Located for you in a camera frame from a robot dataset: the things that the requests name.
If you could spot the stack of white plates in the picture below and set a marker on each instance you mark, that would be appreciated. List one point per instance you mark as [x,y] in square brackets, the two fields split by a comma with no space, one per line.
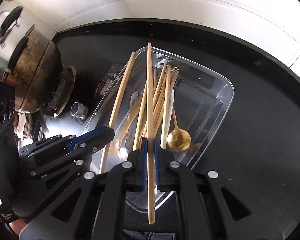
[24,126]

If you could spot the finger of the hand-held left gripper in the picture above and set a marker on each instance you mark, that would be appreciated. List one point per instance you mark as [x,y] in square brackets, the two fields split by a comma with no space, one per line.
[65,167]
[92,136]

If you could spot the small metal cup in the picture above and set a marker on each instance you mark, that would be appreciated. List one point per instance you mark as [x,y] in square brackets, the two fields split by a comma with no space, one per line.
[78,110]

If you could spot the gas stove burner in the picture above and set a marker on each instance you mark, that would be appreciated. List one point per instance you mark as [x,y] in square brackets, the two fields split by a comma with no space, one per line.
[62,90]

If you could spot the dark printed label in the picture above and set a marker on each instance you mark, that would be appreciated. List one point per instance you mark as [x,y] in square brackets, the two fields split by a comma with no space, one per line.
[106,82]

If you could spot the sooty metal wok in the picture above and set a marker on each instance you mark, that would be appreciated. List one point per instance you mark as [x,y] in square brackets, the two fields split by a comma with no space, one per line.
[37,62]

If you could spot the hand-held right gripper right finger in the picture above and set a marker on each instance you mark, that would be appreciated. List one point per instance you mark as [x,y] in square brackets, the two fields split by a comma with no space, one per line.
[157,172]

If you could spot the amber plastic spoon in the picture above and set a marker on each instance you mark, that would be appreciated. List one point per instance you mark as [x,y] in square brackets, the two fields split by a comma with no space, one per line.
[114,148]

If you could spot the golden metal spoon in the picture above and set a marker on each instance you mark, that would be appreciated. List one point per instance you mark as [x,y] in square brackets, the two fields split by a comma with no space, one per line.
[178,140]

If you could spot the single wooden chopstick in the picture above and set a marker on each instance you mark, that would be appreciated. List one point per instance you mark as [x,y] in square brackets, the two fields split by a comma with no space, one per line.
[149,92]

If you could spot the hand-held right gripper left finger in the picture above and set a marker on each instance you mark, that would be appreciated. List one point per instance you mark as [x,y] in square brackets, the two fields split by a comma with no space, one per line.
[144,170]

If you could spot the pile of wooden chopsticks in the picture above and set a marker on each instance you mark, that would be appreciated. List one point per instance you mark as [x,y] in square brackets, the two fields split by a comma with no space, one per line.
[165,105]

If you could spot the clear plastic container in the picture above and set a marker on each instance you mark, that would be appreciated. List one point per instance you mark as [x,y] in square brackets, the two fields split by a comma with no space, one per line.
[210,110]

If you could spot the person's left hand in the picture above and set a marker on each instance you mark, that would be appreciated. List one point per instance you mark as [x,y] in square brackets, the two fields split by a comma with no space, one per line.
[14,226]

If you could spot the person's grey trousers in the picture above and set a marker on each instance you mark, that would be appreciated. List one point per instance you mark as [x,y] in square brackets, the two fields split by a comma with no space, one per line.
[150,236]

